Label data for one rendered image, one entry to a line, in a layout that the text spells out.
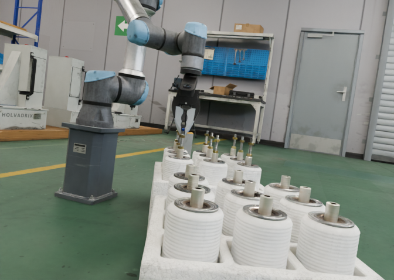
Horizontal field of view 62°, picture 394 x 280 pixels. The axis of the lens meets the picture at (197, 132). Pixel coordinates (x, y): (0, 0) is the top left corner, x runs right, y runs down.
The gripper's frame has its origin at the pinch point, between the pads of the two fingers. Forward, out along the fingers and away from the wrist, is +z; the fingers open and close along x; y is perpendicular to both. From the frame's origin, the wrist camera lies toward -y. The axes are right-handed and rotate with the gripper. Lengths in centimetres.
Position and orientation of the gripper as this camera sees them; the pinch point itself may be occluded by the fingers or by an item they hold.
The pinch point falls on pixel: (182, 130)
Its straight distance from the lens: 108.1
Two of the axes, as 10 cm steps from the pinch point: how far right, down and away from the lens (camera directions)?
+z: -1.3, 9.9, 0.6
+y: 0.5, -0.5, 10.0
